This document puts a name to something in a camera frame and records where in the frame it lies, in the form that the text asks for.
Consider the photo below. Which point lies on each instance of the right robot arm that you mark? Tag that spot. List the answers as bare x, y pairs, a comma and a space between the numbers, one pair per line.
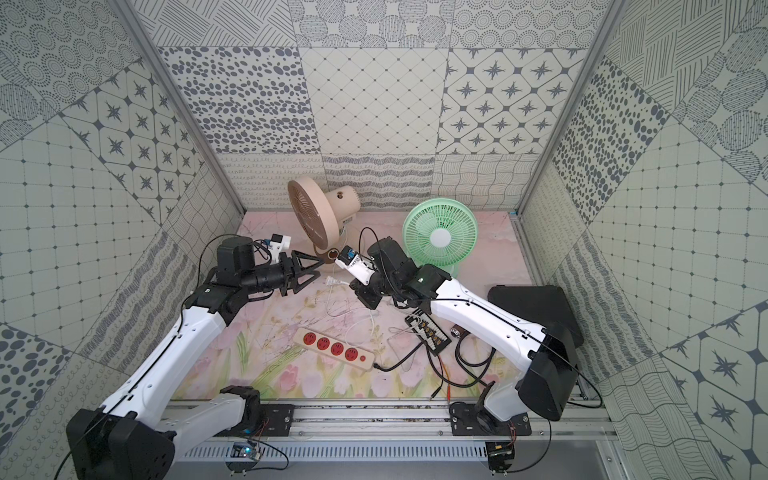
544, 356

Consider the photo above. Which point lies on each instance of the pink desk fan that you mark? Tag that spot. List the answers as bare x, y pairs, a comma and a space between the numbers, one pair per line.
323, 215

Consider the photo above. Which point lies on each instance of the right controller board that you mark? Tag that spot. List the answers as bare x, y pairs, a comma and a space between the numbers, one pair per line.
500, 456

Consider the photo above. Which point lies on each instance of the brown metal connector tool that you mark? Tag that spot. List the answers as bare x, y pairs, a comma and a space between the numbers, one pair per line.
458, 331

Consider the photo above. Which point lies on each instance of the green desk fan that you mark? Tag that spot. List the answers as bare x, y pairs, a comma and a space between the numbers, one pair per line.
440, 231

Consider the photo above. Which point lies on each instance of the white red power strip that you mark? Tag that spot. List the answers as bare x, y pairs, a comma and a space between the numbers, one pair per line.
334, 348

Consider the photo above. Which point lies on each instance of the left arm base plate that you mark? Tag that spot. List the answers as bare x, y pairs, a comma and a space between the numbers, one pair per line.
271, 420

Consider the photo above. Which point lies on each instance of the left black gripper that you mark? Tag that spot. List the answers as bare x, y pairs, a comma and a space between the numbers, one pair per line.
288, 271

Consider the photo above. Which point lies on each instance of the aluminium mounting rail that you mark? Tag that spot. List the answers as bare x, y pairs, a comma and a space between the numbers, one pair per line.
397, 419

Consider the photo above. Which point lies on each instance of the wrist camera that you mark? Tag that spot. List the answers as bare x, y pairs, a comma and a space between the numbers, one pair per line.
359, 267
276, 245

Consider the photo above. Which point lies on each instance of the black multi-port adapter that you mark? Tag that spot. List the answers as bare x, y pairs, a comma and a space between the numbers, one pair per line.
427, 330

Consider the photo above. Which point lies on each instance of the black plastic tool case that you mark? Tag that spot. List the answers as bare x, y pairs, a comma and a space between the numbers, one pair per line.
545, 305

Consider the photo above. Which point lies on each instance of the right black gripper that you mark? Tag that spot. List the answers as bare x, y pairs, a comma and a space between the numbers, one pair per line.
362, 292

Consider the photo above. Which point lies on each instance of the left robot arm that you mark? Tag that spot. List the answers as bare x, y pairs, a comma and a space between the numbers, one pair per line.
125, 437

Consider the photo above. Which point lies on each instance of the controller board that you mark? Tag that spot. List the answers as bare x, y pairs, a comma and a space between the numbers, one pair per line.
500, 456
244, 457

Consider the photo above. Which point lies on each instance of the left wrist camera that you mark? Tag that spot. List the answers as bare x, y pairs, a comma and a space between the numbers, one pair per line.
276, 245

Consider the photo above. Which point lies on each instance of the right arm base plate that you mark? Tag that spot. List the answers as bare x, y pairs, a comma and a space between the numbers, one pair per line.
491, 419

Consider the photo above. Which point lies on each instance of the left controller board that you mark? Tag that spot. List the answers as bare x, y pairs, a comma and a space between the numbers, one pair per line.
244, 457

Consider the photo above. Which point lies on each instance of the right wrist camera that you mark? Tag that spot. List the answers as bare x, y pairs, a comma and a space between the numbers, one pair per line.
359, 267

